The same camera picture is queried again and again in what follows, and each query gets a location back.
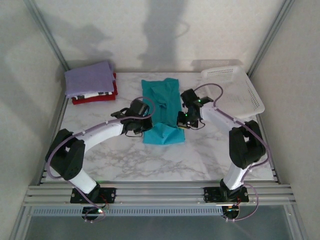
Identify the teal t-shirt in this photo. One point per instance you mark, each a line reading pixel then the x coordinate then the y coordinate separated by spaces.
pixel 167 100

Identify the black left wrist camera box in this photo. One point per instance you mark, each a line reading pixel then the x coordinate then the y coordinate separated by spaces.
pixel 118 113

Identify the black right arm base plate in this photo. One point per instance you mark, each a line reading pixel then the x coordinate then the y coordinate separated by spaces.
pixel 212 193

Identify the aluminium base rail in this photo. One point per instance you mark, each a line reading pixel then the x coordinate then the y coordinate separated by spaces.
pixel 160 193

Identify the white perforated plastic basket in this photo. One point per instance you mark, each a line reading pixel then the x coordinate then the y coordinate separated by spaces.
pixel 240 100

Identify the aluminium table side rail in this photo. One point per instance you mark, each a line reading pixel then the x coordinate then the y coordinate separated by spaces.
pixel 60 112
pixel 260 121

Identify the folded red t-shirt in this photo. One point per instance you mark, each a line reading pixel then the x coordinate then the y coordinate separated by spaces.
pixel 95 100

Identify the folded white printed t-shirt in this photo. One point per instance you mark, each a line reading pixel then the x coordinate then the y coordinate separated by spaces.
pixel 86 95

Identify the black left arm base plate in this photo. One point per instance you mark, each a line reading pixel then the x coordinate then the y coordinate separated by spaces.
pixel 110 193

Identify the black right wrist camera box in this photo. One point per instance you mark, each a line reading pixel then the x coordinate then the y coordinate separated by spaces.
pixel 206 100

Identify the folded lilac t-shirt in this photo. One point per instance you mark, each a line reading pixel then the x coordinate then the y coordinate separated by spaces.
pixel 87 80

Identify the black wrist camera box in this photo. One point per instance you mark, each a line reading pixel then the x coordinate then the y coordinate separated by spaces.
pixel 206 100
pixel 118 113

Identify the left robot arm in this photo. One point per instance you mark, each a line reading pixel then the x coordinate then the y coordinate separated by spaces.
pixel 72 157

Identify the aluminium frame post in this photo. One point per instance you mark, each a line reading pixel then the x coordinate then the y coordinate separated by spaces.
pixel 47 37
pixel 270 37

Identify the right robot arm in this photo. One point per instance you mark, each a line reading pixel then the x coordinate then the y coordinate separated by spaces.
pixel 245 150

